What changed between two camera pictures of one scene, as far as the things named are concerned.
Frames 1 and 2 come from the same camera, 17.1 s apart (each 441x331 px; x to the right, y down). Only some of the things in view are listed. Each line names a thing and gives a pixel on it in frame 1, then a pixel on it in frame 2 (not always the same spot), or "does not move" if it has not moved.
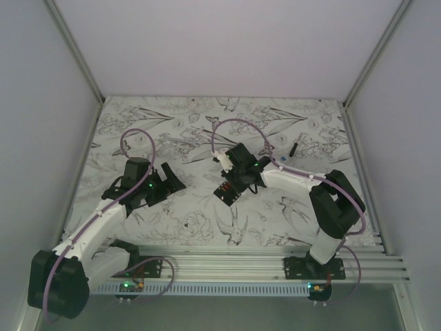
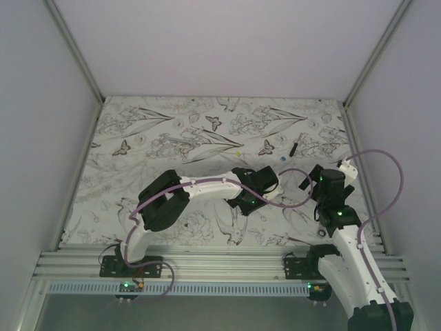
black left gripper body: (154, 189) to (247, 207)
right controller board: (319, 292) does not move
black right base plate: (307, 268) does not move
